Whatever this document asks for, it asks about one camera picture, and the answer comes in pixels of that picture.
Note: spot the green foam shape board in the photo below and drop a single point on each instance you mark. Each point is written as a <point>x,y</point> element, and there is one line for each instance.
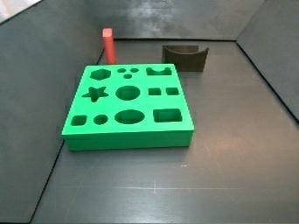
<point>129,106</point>

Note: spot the red square-circle peg block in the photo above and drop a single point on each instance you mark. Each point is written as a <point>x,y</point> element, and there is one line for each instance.
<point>109,45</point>

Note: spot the black curved holder bracket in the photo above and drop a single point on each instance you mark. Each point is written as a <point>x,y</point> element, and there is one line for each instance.
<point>186,57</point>

